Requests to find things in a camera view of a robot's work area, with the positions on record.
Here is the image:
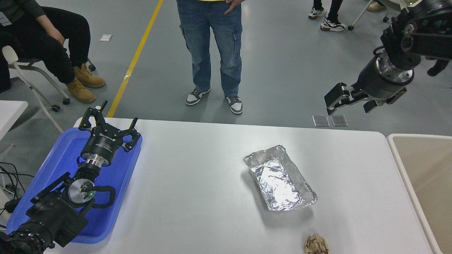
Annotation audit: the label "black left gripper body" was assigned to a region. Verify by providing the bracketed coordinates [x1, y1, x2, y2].
[80, 124, 125, 167]

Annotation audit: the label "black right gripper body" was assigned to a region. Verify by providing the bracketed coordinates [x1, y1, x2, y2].
[355, 58, 404, 100]

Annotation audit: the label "rectangular foil tray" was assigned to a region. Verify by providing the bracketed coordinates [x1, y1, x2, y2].
[243, 145, 318, 212]

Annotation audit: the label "person's hand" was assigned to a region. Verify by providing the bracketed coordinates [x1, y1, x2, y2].
[48, 28, 65, 45]
[224, 0, 244, 15]

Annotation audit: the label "blue plastic tray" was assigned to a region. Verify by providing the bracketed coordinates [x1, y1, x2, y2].
[6, 127, 143, 244]

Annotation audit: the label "wheeled chair with cloth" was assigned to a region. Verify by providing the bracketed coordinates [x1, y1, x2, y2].
[348, 0, 391, 31]

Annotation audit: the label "person in black-white sneakers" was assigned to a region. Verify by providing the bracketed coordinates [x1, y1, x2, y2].
[308, 0, 346, 32]

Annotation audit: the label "white wheeled chair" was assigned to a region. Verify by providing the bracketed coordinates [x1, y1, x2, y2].
[2, 45, 96, 134]

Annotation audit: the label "person in beige shoes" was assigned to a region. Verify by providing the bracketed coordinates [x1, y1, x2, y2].
[366, 0, 388, 12]

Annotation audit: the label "large pale bin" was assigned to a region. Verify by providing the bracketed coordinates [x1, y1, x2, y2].
[387, 133, 452, 254]

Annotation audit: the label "white side table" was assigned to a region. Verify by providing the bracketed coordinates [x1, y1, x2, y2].
[0, 100, 29, 141]

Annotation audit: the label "seated person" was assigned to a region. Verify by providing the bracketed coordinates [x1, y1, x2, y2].
[0, 0, 106, 104]

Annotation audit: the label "standing person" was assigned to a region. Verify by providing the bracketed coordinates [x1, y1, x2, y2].
[176, 0, 244, 115]

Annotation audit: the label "crumpled tan paper ball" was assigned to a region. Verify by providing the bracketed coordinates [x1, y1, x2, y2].
[304, 234, 329, 254]

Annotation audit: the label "black cables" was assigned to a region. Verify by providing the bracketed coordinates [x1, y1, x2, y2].
[0, 162, 35, 216]

